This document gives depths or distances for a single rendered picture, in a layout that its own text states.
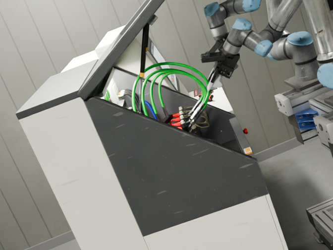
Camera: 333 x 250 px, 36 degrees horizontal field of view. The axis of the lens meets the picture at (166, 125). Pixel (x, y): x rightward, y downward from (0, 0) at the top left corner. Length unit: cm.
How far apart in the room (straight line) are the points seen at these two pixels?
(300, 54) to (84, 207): 130
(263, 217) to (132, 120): 71
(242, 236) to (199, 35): 221
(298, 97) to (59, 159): 124
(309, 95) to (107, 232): 122
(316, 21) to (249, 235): 96
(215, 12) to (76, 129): 86
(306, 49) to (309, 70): 10
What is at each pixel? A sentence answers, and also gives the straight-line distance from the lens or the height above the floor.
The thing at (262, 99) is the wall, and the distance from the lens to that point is 443.
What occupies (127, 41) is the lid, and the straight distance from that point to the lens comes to 204.
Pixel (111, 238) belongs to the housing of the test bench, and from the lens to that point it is 235.
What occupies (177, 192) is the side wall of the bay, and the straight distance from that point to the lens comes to 224.
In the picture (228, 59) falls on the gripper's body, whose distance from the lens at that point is 238.
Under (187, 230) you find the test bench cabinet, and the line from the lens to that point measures 232.
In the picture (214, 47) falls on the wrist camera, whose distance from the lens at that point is 252.
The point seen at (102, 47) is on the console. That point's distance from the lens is 278.
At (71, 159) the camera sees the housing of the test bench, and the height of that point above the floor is 124.
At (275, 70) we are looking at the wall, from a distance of 442.
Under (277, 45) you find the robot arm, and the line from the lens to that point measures 279.
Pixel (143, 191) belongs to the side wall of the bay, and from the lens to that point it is 224.
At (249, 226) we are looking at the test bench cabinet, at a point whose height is 67.
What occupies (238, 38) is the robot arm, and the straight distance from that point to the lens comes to 230.
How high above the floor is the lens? 184
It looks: 17 degrees down
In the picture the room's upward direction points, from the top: 21 degrees counter-clockwise
